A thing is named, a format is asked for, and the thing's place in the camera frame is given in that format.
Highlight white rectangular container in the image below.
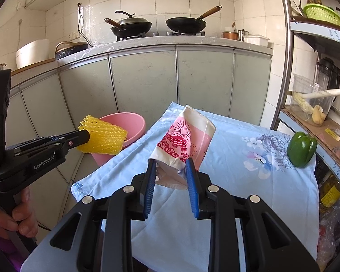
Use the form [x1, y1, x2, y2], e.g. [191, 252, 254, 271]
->
[244, 34, 270, 46]

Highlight yellow ginger root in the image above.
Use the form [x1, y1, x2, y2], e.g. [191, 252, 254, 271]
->
[312, 105, 327, 125]

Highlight black blender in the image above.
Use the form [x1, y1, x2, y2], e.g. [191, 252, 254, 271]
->
[314, 57, 340, 102]

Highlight light blue floral tablecloth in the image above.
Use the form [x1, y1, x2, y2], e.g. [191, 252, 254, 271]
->
[71, 101, 321, 272]

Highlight gas stove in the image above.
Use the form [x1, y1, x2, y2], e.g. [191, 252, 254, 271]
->
[116, 31, 207, 42]

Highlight clear plastic bag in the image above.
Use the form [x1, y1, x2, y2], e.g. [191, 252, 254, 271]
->
[317, 201, 340, 261]

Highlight brown cardboard sheet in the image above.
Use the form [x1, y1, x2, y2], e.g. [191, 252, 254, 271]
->
[282, 105, 340, 182]

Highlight black wok with lid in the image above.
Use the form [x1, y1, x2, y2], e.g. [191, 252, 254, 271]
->
[104, 11, 153, 38]

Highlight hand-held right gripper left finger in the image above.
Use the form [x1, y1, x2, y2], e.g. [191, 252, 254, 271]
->
[49, 159, 158, 272]

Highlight green bell pepper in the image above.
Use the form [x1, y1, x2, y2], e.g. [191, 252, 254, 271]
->
[287, 132, 318, 168]

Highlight metal shelf rack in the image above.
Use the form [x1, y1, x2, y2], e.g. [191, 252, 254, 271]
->
[269, 0, 340, 261]

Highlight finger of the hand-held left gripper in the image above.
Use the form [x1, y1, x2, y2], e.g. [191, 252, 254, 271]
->
[6, 136, 61, 152]
[19, 129, 90, 157]

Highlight black frying pan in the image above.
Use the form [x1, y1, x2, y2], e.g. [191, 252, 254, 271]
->
[166, 5, 223, 34]

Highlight pale corn cob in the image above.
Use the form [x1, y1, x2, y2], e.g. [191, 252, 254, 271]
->
[293, 92, 313, 114]

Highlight yellow cooking oil bottle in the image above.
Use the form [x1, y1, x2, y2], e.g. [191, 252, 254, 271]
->
[319, 174, 340, 209]

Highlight dark cooker with handle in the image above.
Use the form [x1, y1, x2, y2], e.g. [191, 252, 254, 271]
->
[55, 41, 88, 61]

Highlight black power cable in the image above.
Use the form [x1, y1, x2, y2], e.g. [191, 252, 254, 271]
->
[77, 3, 95, 47]

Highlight pink plastic bin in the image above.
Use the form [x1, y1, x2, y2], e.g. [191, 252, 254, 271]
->
[91, 112, 146, 167]

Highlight long white radish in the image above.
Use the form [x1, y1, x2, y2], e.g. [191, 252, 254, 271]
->
[293, 89, 340, 100]

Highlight clear plastic container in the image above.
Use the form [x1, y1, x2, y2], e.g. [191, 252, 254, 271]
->
[289, 74, 336, 125]

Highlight pink white paper bag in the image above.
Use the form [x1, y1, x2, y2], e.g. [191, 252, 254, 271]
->
[149, 105, 217, 190]

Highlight person's left hand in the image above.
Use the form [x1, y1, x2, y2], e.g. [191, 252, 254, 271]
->
[0, 188, 39, 237]

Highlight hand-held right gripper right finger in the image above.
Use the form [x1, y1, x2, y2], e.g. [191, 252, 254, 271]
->
[185, 158, 321, 272]

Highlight grey kitchen counter cabinets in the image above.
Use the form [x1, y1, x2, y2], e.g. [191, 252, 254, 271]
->
[8, 35, 274, 182]

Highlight green plastic basket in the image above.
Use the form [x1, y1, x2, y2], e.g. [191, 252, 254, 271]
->
[303, 4, 340, 28]

